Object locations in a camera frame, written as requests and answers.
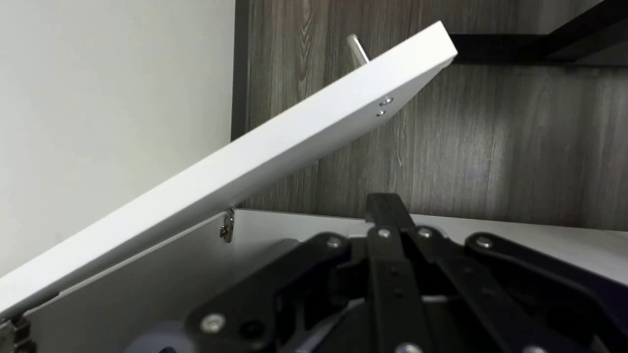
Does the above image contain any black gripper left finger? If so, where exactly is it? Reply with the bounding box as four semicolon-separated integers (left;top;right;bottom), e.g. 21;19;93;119
184;191;429;353

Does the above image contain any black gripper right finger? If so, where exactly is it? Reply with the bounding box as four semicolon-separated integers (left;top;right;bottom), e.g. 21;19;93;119
390;191;628;353

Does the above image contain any white base cabinet door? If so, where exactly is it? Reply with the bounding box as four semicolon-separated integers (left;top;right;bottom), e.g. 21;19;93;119
0;17;458;323

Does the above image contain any silver bar door handle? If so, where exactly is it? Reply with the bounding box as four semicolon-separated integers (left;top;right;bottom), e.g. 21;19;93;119
343;31;372;68

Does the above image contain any silver door hinge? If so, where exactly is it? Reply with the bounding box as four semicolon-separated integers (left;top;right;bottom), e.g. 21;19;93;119
217;205;237;244

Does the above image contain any white base cabinet carcass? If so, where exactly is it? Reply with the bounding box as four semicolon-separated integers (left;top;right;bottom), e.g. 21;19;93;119
17;205;628;353

